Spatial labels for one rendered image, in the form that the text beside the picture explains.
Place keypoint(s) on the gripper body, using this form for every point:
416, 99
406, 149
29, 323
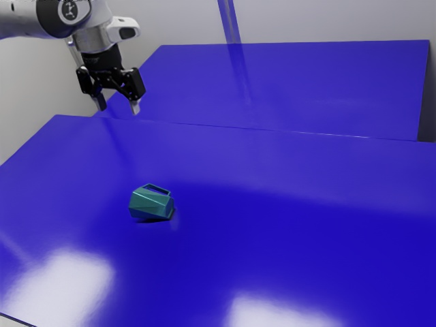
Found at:
101, 60

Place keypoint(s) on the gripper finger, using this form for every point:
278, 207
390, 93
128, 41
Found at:
131, 85
89, 85

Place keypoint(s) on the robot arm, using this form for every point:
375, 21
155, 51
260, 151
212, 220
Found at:
44, 20

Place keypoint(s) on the teal faceted mug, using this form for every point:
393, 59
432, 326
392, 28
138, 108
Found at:
151, 203

